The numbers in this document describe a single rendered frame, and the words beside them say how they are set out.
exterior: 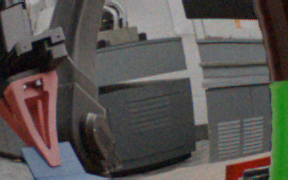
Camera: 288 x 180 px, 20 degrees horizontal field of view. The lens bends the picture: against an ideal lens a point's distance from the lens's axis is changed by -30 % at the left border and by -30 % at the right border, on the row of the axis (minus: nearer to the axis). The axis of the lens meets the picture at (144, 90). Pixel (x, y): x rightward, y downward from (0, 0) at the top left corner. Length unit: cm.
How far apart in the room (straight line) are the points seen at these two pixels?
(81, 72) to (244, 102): 553
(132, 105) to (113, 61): 33
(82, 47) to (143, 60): 683
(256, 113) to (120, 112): 158
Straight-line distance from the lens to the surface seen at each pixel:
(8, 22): 75
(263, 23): 25
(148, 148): 774
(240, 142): 649
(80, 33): 93
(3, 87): 74
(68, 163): 76
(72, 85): 89
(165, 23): 959
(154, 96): 780
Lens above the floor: 110
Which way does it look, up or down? 4 degrees down
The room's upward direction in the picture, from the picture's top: 8 degrees counter-clockwise
